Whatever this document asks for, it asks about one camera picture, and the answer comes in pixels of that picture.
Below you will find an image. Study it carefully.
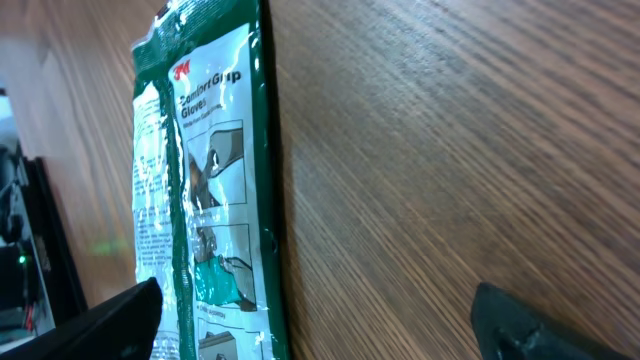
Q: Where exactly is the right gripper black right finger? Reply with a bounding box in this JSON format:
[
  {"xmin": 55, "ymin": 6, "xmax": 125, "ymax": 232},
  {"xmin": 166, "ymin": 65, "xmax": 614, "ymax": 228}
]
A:
[{"xmin": 470, "ymin": 282, "xmax": 629, "ymax": 360}]

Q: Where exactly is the green snack packet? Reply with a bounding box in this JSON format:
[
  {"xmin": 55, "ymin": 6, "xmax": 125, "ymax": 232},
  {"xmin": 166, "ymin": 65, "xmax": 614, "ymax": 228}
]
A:
[{"xmin": 131, "ymin": 0, "xmax": 290, "ymax": 359}]

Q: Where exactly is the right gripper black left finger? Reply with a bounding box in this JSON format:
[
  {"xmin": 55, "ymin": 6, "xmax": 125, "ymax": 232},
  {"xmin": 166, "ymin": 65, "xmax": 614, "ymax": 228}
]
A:
[{"xmin": 1, "ymin": 277, "xmax": 163, "ymax": 360}]

